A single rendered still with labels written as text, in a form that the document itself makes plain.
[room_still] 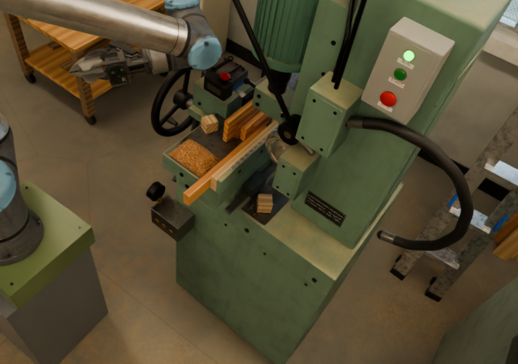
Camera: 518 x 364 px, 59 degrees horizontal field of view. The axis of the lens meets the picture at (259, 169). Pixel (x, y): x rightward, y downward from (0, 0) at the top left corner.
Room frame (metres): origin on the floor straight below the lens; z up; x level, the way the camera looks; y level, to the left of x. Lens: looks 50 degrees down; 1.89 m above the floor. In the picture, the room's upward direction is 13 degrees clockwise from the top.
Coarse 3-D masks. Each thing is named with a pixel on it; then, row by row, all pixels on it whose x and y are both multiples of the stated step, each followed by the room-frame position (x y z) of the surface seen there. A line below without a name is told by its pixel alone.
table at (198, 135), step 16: (192, 112) 1.03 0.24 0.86; (176, 144) 0.85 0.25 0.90; (208, 144) 0.88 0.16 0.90; (224, 144) 0.89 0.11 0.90; (176, 160) 0.80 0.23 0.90; (176, 176) 0.79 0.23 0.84; (192, 176) 0.76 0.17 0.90; (240, 176) 0.80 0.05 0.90; (208, 192) 0.73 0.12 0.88; (224, 192) 0.73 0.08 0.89
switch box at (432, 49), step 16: (400, 32) 0.70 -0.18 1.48; (416, 32) 0.71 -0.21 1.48; (432, 32) 0.72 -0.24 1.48; (384, 48) 0.70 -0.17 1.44; (400, 48) 0.69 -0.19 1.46; (416, 48) 0.68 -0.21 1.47; (432, 48) 0.67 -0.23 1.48; (448, 48) 0.68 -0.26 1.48; (384, 64) 0.69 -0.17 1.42; (400, 64) 0.68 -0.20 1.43; (416, 64) 0.67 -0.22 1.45; (432, 64) 0.66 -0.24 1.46; (368, 80) 0.70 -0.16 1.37; (384, 80) 0.69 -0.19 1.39; (416, 80) 0.67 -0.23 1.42; (432, 80) 0.68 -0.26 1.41; (368, 96) 0.70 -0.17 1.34; (400, 96) 0.67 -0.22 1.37; (416, 96) 0.66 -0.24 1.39; (384, 112) 0.68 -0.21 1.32; (400, 112) 0.67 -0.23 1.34
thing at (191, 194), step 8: (256, 136) 0.91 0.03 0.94; (240, 144) 0.87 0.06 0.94; (232, 152) 0.84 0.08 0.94; (224, 160) 0.80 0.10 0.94; (216, 168) 0.77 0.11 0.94; (208, 176) 0.74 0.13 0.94; (200, 184) 0.70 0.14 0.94; (208, 184) 0.73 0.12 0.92; (184, 192) 0.67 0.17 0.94; (192, 192) 0.68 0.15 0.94; (200, 192) 0.70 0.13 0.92; (184, 200) 0.67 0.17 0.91; (192, 200) 0.67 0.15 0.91
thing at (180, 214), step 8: (168, 200) 0.85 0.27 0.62; (152, 208) 0.81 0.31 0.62; (160, 208) 0.81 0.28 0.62; (168, 208) 0.82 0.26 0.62; (176, 208) 0.83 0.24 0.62; (184, 208) 0.83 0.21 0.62; (152, 216) 0.80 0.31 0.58; (160, 216) 0.78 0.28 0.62; (168, 216) 0.79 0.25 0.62; (176, 216) 0.80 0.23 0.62; (184, 216) 0.80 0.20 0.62; (192, 216) 0.81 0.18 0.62; (160, 224) 0.78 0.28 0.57; (168, 224) 0.77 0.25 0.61; (176, 224) 0.77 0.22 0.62; (184, 224) 0.78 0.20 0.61; (192, 224) 0.81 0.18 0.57; (168, 232) 0.77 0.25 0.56; (176, 232) 0.75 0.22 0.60; (184, 232) 0.78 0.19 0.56; (176, 240) 0.75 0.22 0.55
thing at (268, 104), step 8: (264, 80) 1.01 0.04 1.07; (256, 88) 0.97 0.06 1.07; (264, 88) 0.97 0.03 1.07; (288, 88) 1.00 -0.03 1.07; (256, 96) 0.97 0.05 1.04; (264, 96) 0.95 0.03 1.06; (272, 96) 0.95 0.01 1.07; (288, 96) 0.96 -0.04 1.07; (256, 104) 0.96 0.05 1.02; (264, 104) 0.95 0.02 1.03; (272, 104) 0.94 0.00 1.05; (288, 104) 0.93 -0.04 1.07; (264, 112) 0.95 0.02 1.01; (272, 112) 0.94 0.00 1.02; (280, 112) 0.93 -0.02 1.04
